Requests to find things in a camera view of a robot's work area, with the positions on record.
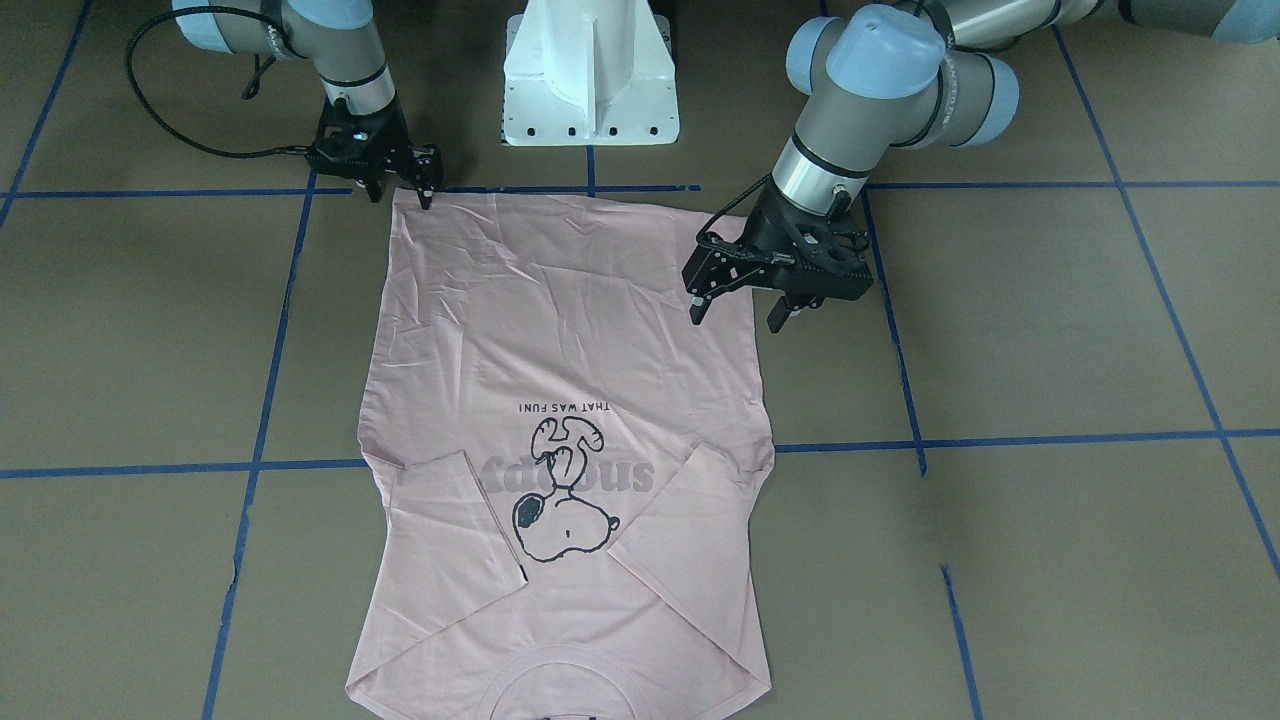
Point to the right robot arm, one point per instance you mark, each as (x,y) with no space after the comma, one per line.
(340,38)

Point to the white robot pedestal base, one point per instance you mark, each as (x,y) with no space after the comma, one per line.
(579,73)

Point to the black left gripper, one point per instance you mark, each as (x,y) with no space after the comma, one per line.
(768,230)

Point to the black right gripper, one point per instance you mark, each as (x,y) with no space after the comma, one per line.
(388,131)

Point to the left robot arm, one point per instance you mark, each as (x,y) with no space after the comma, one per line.
(898,75)

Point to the pink printed t-shirt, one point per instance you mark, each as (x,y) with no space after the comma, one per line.
(567,467)

